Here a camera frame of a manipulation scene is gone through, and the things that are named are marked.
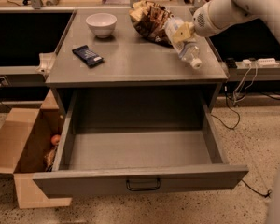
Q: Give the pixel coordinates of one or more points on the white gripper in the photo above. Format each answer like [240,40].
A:
[204,24]

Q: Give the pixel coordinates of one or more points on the clear plastic water bottle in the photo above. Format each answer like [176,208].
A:
[188,51]

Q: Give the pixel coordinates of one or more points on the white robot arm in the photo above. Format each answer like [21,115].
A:
[242,11]

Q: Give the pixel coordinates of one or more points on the grey open top drawer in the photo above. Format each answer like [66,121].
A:
[111,136]

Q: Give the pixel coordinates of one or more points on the brown chip bag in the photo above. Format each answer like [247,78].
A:
[148,19]

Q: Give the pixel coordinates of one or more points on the grey metal cabinet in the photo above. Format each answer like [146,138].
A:
[129,60]

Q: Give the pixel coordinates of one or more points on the white ceramic bowl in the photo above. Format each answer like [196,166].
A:
[102,24]

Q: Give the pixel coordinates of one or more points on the white power strip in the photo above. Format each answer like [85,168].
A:
[267,62]

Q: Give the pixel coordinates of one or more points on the dark blue snack bar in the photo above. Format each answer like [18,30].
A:
[86,55]

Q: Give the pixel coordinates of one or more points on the orange fruit in box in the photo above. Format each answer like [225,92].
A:
[55,139]

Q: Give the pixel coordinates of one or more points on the open cardboard box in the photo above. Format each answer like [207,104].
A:
[25,139]

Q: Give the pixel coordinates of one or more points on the black drawer handle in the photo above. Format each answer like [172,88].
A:
[138,185]

